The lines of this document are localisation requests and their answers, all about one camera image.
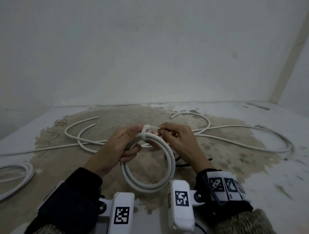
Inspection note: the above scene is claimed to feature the person's left forearm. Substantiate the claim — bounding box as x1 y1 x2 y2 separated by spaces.
24 217 100 234

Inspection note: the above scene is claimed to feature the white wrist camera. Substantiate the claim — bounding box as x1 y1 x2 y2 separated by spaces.
98 192 135 234
167 180 206 232

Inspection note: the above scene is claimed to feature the person's right forearm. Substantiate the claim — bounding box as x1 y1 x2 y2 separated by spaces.
212 208 277 234

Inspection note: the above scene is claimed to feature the white cable strap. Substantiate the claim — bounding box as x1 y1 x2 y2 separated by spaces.
141 124 162 140

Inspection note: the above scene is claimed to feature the bundled white cable coil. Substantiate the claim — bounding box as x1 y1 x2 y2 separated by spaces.
0 162 35 201

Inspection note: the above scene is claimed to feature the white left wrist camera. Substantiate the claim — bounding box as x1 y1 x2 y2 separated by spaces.
98 192 135 234

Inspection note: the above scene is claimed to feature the person's right hand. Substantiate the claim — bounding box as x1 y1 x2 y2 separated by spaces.
158 122 214 174

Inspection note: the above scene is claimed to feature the black cable tie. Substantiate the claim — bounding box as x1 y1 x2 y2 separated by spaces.
164 151 213 168

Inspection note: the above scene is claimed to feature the loose white cable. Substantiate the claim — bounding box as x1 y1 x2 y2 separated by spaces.
193 125 295 154
77 124 102 154
0 140 109 157
171 112 211 135
64 116 99 145

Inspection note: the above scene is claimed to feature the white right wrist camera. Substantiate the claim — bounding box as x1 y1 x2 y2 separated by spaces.
167 180 206 232

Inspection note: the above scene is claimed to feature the black left wrist band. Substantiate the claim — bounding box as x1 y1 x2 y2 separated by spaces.
37 167 105 228

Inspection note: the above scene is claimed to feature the black marker right wrist band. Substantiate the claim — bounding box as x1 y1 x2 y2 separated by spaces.
195 169 254 215

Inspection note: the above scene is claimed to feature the person's left hand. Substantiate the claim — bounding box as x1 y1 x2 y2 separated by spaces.
84 124 143 178

